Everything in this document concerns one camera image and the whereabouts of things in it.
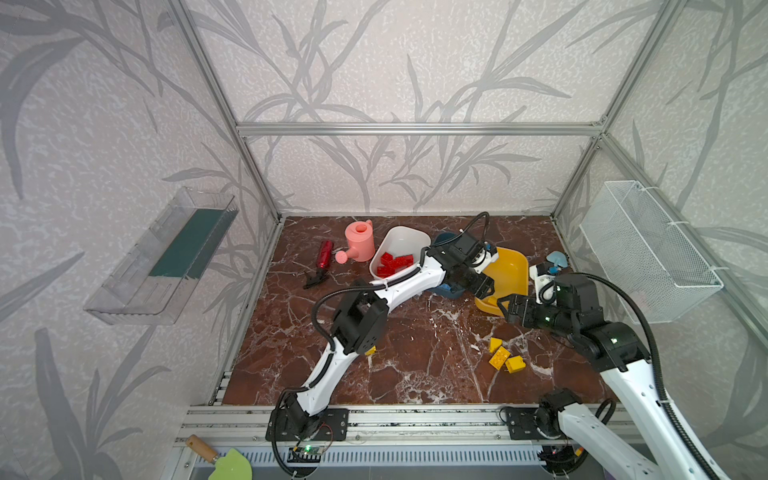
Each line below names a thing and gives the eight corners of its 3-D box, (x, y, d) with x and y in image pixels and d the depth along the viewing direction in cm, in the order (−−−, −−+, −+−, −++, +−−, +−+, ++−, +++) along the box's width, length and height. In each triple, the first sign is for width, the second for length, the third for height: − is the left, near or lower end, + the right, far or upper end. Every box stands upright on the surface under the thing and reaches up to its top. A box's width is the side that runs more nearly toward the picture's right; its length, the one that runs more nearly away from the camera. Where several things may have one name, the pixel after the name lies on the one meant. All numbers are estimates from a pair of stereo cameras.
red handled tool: (307, 289, 101) (304, 283, 99) (322, 245, 114) (320, 239, 111) (322, 290, 101) (320, 285, 98) (336, 246, 113) (334, 240, 111)
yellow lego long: (487, 361, 86) (489, 359, 84) (498, 347, 89) (500, 344, 87) (498, 371, 84) (500, 369, 83) (510, 356, 87) (512, 353, 85)
